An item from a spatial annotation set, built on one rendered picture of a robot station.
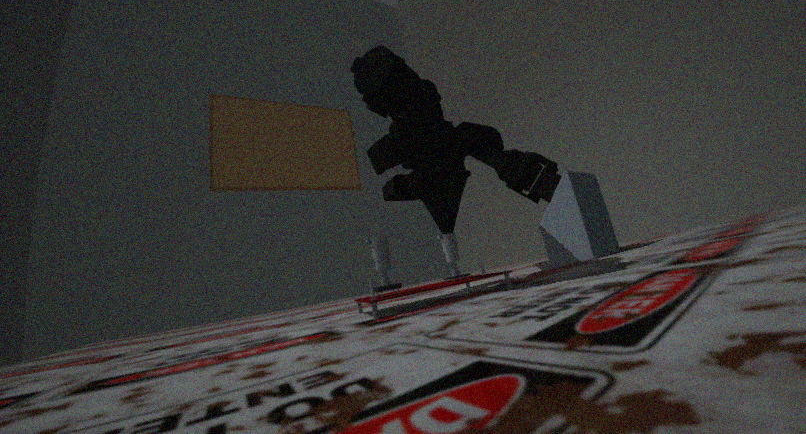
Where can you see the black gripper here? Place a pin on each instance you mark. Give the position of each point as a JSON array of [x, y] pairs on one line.
[[439, 179]]

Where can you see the red circuit board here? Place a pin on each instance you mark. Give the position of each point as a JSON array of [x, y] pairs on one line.
[[381, 254]]

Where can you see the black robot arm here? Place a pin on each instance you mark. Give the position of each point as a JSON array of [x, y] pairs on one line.
[[391, 87]]

